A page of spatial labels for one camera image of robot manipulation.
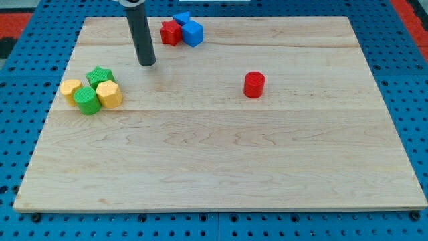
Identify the red star block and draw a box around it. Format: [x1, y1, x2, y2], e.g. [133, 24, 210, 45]
[160, 19, 182, 46]

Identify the yellow hexagon block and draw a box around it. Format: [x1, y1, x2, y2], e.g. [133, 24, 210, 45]
[96, 80, 123, 108]

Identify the green star block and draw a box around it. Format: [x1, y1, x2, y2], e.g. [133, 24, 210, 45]
[86, 66, 115, 90]

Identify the red cylinder block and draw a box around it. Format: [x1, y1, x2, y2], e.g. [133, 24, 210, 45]
[243, 71, 265, 98]

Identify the blue cube block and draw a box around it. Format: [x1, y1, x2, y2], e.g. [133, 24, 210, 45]
[181, 20, 204, 47]

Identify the blue triangle block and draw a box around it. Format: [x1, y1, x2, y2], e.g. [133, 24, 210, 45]
[172, 11, 191, 25]

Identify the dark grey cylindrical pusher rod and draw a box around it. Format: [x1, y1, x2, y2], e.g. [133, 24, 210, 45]
[118, 0, 156, 66]

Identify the green cylinder block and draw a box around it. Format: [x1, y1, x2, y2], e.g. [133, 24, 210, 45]
[73, 86, 101, 115]

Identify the yellow rounded block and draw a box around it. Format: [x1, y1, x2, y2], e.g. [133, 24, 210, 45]
[60, 79, 83, 106]

